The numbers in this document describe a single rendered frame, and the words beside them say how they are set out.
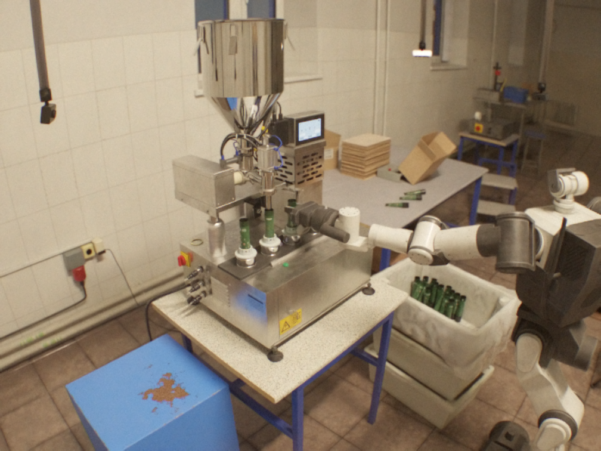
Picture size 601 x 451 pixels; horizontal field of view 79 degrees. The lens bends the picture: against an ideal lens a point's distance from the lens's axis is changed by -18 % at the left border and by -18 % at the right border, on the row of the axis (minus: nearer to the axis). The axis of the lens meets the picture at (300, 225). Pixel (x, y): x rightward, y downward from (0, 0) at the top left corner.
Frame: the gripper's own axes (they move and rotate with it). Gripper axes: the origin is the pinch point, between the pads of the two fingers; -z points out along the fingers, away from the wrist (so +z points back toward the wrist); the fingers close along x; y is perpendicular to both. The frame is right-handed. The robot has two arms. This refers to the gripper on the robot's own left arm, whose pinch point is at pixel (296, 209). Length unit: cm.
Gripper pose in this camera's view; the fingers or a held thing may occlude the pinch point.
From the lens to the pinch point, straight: 153.1
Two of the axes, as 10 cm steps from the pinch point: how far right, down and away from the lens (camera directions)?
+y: 0.0, 9.0, 4.3
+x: -6.8, 3.2, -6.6
